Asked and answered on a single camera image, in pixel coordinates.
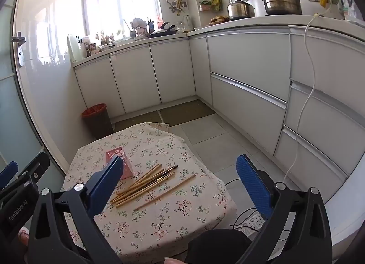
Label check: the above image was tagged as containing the bamboo chopstick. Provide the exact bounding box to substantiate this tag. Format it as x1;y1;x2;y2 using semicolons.
111;165;165;204
114;171;175;208
111;168;168;204
134;174;196;212
117;164;162;195

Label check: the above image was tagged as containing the black-tipped chopstick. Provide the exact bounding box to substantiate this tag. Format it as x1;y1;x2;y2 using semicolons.
111;164;178;207

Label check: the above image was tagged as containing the pink perforated utensil basket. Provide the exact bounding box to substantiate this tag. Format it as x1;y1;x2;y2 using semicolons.
106;146;134;180

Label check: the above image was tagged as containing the white power strip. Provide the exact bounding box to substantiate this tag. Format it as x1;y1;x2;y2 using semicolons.
237;212;265;237

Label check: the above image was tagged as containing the floral tablecloth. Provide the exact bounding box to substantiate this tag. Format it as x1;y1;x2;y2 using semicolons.
63;123;237;263

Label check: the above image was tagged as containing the brown trash bin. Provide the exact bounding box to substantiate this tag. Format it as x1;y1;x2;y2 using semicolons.
81;103;114;139

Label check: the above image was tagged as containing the olive floor mat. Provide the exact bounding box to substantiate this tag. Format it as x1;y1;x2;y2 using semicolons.
160;100;215;127
114;111;163;132

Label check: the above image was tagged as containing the pale green cutting board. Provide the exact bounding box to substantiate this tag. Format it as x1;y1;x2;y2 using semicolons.
67;35;83;64

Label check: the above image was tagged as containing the black frying pan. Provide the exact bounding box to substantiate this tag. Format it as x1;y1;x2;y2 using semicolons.
149;22;177;38

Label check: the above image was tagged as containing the knife block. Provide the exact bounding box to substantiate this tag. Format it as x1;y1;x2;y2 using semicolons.
147;18;155;34

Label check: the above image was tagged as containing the steel kettle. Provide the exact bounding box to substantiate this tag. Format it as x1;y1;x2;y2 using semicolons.
227;0;255;21

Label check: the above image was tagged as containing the yellow green snack bag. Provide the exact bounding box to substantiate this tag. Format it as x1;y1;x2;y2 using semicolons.
211;0;223;12

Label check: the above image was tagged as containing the door handle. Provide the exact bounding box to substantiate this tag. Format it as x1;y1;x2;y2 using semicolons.
11;31;27;68

